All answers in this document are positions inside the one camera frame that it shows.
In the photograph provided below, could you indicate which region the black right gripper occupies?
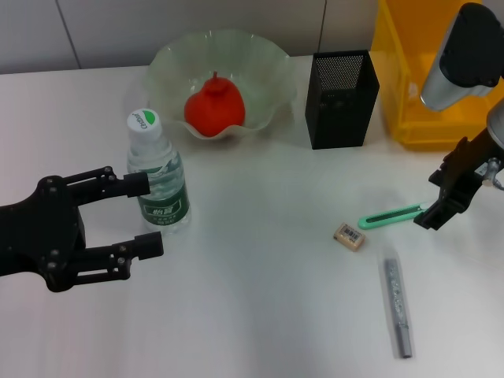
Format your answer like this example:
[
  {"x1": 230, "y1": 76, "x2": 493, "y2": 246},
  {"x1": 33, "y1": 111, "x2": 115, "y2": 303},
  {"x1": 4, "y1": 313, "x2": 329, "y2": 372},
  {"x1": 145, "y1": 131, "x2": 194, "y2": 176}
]
[{"x1": 413, "y1": 129, "x2": 503, "y2": 232}]

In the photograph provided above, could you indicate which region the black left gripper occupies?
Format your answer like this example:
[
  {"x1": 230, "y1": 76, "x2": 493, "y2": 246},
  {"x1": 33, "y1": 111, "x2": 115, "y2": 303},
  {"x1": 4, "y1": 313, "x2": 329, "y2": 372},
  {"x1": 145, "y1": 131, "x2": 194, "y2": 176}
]
[{"x1": 0, "y1": 166, "x2": 165, "y2": 293}]

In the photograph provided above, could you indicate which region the clear green-label water bottle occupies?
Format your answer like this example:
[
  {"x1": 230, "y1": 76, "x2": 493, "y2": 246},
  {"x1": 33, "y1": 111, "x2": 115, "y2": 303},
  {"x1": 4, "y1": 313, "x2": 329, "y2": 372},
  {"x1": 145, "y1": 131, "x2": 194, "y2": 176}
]
[{"x1": 126, "y1": 109, "x2": 193, "y2": 237}]

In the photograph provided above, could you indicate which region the mint green utility knife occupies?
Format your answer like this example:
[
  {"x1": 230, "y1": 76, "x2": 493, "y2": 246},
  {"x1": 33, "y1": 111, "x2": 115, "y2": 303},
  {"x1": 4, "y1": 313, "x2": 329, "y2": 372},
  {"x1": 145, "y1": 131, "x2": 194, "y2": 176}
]
[{"x1": 357, "y1": 201, "x2": 430, "y2": 231}]

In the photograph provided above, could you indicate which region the beige eraser with barcode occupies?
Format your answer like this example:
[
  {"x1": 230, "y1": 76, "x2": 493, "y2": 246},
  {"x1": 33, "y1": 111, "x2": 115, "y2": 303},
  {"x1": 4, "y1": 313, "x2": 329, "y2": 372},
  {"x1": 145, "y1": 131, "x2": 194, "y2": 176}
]
[{"x1": 333, "y1": 221, "x2": 368, "y2": 253}]

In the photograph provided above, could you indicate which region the red pear-shaped fruit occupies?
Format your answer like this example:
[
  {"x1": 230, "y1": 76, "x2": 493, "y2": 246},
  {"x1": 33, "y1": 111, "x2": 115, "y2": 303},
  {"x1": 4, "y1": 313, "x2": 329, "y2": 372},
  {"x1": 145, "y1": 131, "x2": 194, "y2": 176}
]
[{"x1": 183, "y1": 70, "x2": 247, "y2": 139}]

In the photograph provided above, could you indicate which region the grey pen in clear sleeve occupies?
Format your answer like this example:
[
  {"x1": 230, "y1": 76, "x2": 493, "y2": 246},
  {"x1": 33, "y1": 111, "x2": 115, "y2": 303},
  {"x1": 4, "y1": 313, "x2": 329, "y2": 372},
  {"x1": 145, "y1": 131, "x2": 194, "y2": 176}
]
[{"x1": 376, "y1": 246, "x2": 415, "y2": 360}]

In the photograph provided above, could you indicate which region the black mesh pen holder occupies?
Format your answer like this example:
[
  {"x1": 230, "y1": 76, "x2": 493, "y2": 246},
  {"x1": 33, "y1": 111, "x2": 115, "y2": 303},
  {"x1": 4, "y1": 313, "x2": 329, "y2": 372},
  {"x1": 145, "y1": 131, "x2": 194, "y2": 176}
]
[{"x1": 304, "y1": 49, "x2": 381, "y2": 151}]

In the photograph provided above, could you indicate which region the pale green wavy fruit bowl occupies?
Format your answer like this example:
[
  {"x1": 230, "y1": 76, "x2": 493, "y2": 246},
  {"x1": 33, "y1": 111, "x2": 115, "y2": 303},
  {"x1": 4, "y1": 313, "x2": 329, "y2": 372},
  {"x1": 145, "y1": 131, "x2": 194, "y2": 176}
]
[{"x1": 143, "y1": 28, "x2": 298, "y2": 143}]

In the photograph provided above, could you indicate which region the yellow plastic storage bin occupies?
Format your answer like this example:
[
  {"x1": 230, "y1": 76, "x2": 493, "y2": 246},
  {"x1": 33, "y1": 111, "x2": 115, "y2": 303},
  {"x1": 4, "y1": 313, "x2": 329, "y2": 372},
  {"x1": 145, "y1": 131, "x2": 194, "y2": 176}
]
[{"x1": 370, "y1": 0, "x2": 504, "y2": 152}]

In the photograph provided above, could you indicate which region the grey right gripper cable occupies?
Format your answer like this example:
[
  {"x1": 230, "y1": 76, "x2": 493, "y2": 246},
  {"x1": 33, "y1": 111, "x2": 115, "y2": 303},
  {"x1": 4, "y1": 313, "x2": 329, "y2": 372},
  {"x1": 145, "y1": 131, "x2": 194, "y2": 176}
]
[{"x1": 482, "y1": 157, "x2": 504, "y2": 188}]

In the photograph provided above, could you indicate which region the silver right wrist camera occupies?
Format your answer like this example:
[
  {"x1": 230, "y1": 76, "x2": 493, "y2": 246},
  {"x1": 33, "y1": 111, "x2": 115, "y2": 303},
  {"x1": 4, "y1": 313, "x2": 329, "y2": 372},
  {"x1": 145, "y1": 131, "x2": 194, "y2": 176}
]
[{"x1": 420, "y1": 2, "x2": 504, "y2": 113}]

